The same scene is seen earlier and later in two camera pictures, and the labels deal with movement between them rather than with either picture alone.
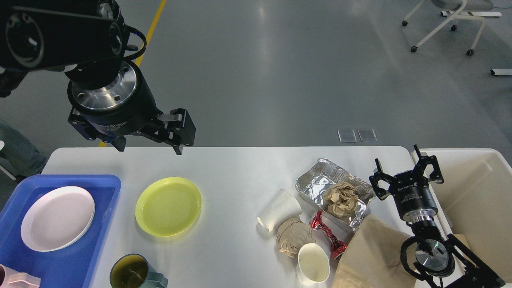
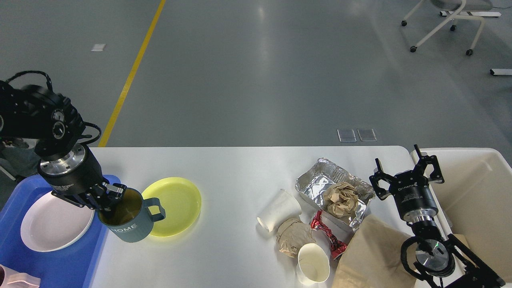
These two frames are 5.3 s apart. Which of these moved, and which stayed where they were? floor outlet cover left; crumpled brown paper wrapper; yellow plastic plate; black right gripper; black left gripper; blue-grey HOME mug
Moved: blue-grey HOME mug; black left gripper
Stayed: crumpled brown paper wrapper; yellow plastic plate; floor outlet cover left; black right gripper
